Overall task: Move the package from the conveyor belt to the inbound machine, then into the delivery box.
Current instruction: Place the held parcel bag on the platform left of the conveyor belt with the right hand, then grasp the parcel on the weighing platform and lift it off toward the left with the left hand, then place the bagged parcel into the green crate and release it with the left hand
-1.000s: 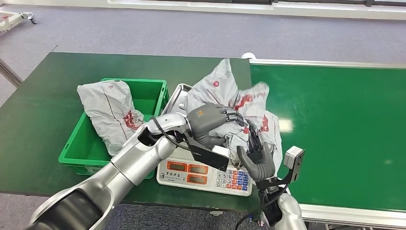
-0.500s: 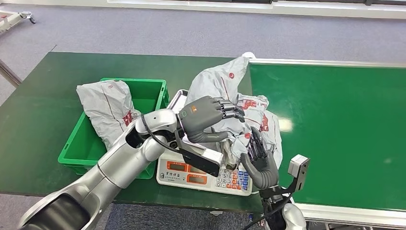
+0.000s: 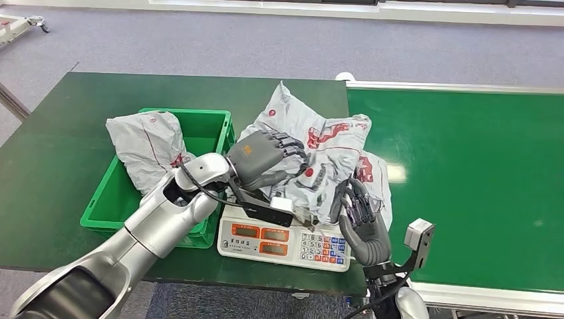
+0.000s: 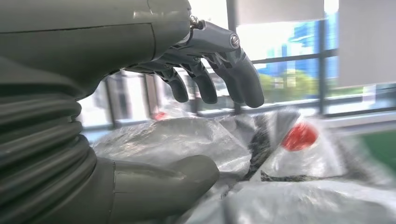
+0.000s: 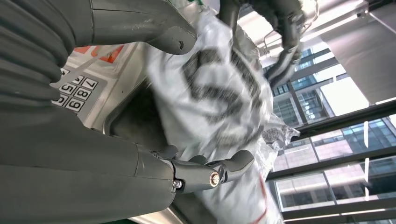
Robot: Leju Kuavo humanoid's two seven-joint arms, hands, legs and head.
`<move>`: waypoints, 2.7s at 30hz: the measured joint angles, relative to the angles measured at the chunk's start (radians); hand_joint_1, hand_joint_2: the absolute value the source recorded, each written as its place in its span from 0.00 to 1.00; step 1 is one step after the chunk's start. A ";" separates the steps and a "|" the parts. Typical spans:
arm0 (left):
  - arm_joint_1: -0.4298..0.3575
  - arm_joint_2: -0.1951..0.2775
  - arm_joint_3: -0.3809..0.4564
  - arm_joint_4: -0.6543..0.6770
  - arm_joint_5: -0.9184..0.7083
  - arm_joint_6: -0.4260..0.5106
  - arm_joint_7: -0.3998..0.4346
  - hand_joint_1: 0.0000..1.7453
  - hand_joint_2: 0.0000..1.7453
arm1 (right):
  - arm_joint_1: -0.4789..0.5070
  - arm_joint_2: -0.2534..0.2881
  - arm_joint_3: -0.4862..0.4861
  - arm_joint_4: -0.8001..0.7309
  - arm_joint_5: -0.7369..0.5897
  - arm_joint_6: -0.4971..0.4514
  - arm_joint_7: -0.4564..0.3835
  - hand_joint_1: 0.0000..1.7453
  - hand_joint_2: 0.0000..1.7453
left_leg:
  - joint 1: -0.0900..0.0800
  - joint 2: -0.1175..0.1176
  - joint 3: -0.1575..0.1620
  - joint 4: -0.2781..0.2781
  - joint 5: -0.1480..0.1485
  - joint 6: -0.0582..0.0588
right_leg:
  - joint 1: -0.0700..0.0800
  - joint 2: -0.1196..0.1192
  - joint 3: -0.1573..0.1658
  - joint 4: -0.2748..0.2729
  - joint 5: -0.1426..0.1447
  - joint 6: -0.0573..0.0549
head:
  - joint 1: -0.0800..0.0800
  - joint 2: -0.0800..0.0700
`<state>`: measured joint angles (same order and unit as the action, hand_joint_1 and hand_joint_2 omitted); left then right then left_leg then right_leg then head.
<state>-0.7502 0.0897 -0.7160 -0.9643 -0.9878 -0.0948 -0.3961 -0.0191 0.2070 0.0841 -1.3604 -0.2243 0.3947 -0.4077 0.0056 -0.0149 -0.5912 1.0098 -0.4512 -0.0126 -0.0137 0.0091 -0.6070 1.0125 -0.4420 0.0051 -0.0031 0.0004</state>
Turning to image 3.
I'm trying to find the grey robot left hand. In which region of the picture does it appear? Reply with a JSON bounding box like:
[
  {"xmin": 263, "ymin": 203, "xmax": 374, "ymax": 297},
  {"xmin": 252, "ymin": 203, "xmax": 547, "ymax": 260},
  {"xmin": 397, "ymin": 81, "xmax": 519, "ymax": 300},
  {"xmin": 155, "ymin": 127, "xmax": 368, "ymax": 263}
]
[{"xmin": 227, "ymin": 130, "xmax": 309, "ymax": 191}]

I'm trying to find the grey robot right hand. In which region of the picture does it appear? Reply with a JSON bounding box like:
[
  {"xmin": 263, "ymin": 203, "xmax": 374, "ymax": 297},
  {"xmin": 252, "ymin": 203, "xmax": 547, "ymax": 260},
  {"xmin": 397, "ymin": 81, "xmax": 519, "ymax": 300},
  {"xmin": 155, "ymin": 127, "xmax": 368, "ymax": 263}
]
[{"xmin": 329, "ymin": 175, "xmax": 392, "ymax": 268}]

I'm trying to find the large grey mailer package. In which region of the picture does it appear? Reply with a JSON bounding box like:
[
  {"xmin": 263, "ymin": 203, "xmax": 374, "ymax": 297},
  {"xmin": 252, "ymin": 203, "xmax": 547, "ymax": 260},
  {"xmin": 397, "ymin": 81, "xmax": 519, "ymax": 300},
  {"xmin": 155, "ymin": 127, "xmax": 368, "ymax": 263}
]
[{"xmin": 236, "ymin": 80, "xmax": 372, "ymax": 226}]

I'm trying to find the small grey mailer package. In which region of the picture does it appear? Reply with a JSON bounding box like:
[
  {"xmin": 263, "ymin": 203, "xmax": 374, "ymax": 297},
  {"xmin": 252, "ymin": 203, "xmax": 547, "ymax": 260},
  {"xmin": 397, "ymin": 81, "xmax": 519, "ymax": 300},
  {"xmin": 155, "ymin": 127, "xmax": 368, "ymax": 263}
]
[{"xmin": 356, "ymin": 150, "xmax": 394, "ymax": 231}]

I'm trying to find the green conveyor belt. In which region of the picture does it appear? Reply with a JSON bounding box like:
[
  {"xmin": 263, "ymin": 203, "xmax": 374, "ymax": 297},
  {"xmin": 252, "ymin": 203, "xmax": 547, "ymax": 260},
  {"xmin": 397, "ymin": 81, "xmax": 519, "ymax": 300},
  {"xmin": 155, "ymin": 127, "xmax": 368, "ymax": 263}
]
[{"xmin": 347, "ymin": 80, "xmax": 564, "ymax": 319}]

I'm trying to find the grey crumpled mailer package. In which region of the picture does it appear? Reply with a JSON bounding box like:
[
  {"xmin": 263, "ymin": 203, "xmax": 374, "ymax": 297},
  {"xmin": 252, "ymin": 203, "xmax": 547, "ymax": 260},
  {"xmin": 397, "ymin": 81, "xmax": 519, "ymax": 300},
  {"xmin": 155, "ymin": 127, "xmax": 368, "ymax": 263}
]
[{"xmin": 105, "ymin": 110, "xmax": 198, "ymax": 196}]

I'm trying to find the electronic scale with steel tray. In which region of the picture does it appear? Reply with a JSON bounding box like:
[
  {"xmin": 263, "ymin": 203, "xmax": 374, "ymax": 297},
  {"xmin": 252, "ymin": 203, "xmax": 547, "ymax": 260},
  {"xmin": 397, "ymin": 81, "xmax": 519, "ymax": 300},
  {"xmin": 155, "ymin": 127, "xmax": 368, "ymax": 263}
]
[{"xmin": 217, "ymin": 203, "xmax": 353, "ymax": 273}]

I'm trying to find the green plastic crate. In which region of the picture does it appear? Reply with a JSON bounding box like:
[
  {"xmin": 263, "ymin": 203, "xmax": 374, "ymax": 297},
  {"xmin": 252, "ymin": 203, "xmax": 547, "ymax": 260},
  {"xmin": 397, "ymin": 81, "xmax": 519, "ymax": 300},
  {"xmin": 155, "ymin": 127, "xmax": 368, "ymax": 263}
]
[{"xmin": 80, "ymin": 108, "xmax": 235, "ymax": 250}]

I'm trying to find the dark green table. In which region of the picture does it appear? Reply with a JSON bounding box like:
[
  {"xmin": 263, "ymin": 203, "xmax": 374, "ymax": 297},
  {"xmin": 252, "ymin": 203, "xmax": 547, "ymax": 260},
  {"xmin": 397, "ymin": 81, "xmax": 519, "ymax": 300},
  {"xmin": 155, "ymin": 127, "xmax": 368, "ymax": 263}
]
[{"xmin": 0, "ymin": 71, "xmax": 368, "ymax": 297}]

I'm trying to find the white wheeled cart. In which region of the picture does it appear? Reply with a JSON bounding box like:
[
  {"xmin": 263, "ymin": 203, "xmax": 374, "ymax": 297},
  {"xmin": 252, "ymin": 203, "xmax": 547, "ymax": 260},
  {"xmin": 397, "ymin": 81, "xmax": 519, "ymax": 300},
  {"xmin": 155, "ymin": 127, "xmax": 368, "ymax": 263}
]
[{"xmin": 0, "ymin": 14, "xmax": 50, "ymax": 45}]

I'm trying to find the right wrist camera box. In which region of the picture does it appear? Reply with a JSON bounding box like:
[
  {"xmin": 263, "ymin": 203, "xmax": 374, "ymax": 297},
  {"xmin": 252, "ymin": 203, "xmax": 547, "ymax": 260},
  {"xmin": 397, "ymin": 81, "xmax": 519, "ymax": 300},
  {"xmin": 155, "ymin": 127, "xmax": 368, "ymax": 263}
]
[{"xmin": 363, "ymin": 218, "xmax": 436, "ymax": 280}]

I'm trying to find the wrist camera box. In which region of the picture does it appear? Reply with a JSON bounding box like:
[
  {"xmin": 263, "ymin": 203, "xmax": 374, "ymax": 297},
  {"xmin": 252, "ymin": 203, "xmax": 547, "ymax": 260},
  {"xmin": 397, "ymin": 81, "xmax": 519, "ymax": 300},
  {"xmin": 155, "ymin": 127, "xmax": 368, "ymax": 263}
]
[
  {"xmin": 363, "ymin": 218, "xmax": 436, "ymax": 280},
  {"xmin": 229, "ymin": 178, "xmax": 295, "ymax": 229}
]

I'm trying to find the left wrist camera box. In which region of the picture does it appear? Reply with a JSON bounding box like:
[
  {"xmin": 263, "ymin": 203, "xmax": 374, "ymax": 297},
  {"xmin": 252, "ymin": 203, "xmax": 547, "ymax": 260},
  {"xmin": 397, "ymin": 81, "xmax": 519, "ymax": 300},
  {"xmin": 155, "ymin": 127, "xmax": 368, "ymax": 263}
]
[{"xmin": 229, "ymin": 178, "xmax": 295, "ymax": 229}]

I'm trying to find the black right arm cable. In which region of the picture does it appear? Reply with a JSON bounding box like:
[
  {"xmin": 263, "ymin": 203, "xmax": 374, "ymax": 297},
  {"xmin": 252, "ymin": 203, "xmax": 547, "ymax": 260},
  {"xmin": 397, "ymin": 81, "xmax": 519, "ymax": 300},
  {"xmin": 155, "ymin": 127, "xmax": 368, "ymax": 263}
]
[{"xmin": 343, "ymin": 272, "xmax": 412, "ymax": 319}]

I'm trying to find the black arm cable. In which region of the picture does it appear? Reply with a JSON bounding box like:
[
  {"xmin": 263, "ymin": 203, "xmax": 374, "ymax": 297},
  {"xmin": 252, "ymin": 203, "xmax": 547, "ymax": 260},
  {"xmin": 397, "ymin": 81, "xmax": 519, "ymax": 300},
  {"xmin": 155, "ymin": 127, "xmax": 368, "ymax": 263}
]
[
  {"xmin": 343, "ymin": 272, "xmax": 412, "ymax": 319},
  {"xmin": 178, "ymin": 161, "xmax": 244, "ymax": 208}
]

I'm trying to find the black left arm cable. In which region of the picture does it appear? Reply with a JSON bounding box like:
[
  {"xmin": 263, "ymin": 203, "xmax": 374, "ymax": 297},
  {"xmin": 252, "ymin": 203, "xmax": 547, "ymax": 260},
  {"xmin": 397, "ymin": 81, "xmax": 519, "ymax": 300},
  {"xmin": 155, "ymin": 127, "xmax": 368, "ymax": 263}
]
[{"xmin": 178, "ymin": 161, "xmax": 244, "ymax": 208}]

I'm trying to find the grey metal rail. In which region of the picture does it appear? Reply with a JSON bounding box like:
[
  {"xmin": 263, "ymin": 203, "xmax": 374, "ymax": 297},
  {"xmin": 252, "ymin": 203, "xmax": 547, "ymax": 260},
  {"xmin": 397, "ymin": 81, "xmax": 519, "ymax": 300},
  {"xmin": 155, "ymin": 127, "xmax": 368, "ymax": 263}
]
[{"xmin": 0, "ymin": 82, "xmax": 31, "ymax": 121}]

